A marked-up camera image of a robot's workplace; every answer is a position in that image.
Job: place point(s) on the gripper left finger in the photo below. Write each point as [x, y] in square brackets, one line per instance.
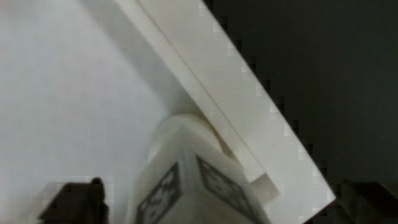
[78, 206]

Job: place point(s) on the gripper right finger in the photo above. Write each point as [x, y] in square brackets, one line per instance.
[369, 202]

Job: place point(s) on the white leg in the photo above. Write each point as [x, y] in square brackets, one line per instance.
[193, 190]

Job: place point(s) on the white square tabletop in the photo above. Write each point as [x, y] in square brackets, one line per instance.
[113, 62]

